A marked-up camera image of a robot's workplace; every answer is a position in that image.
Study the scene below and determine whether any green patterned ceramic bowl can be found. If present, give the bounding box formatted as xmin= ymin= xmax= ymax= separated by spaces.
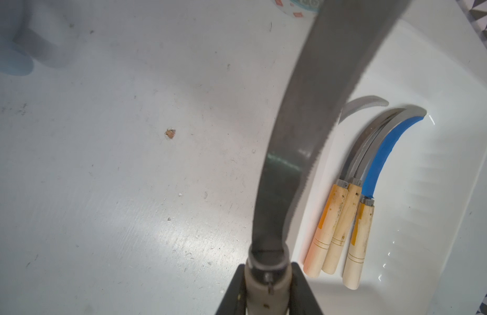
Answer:
xmin=271 ymin=0 xmax=324 ymax=18

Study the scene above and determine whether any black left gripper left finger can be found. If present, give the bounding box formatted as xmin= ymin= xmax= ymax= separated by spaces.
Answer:
xmin=215 ymin=264 xmax=247 ymax=315

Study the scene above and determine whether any blue blade wooden handle sickle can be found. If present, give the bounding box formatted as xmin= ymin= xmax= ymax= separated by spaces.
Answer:
xmin=343 ymin=116 xmax=423 ymax=290

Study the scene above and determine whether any orange handle small sickle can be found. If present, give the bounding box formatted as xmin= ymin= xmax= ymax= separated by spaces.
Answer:
xmin=339 ymin=95 xmax=389 ymax=123

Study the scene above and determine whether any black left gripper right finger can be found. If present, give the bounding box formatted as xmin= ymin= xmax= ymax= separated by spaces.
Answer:
xmin=290 ymin=262 xmax=323 ymax=315

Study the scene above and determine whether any light blue plastic cup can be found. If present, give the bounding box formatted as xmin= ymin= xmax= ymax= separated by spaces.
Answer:
xmin=0 ymin=1 xmax=81 ymax=76

